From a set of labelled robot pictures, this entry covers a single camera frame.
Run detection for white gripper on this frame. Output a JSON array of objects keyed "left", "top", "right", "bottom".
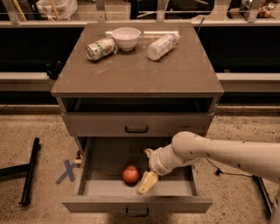
[{"left": 136, "top": 147, "right": 172, "bottom": 195}]

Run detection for red apple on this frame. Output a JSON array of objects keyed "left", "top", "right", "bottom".
[{"left": 122, "top": 165, "right": 139, "bottom": 184}]

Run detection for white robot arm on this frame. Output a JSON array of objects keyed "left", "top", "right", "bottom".
[{"left": 137, "top": 131, "right": 280, "bottom": 195}]

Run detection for closed grey upper drawer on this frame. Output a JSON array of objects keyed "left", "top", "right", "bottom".
[{"left": 62, "top": 113, "right": 214, "bottom": 137}]

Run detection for open grey lower drawer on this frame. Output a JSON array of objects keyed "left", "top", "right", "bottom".
[{"left": 62, "top": 137, "right": 213, "bottom": 217}]

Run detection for grey drawer cabinet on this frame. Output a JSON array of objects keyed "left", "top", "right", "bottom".
[{"left": 51, "top": 22, "right": 225, "bottom": 147}]

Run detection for blue tape cross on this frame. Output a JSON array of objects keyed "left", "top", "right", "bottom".
[{"left": 55, "top": 159, "right": 75, "bottom": 185}]

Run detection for black stand leg right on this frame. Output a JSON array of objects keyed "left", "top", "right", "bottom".
[{"left": 253, "top": 176, "right": 273, "bottom": 219}]

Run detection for black stand leg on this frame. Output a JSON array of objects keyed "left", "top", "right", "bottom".
[
  {"left": 253, "top": 176, "right": 273, "bottom": 219},
  {"left": 0, "top": 137, "right": 41, "bottom": 207}
]

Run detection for white plastic bottle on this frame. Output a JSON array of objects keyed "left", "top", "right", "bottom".
[{"left": 147, "top": 33, "right": 179, "bottom": 60}]

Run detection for black stand leg left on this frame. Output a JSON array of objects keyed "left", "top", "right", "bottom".
[{"left": 0, "top": 137, "right": 41, "bottom": 207}]

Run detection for green white soda can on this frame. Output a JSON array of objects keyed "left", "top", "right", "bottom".
[{"left": 86, "top": 38, "right": 117, "bottom": 61}]

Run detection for white bowl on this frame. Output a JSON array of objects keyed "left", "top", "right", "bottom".
[{"left": 111, "top": 27, "right": 141, "bottom": 51}]

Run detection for black clamp object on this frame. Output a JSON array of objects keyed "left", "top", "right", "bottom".
[{"left": 45, "top": 61, "right": 62, "bottom": 80}]

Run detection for white plastic bag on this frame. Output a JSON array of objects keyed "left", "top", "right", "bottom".
[{"left": 36, "top": 0, "right": 78, "bottom": 20}]

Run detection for black floor cable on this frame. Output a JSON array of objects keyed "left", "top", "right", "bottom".
[{"left": 206, "top": 158, "right": 255, "bottom": 179}]

